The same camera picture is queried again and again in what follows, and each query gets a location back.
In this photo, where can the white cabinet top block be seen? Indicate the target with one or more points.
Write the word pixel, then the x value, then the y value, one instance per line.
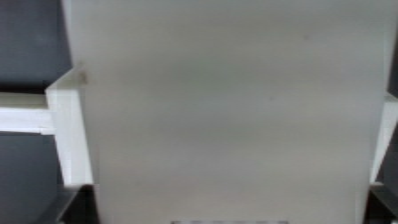
pixel 222 102

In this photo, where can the white L-shaped fence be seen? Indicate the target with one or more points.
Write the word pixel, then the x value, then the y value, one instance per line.
pixel 24 115

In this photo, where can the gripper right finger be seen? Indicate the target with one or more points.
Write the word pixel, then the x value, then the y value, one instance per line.
pixel 380 205

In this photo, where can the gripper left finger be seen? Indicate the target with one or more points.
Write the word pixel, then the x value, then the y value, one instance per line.
pixel 71 209

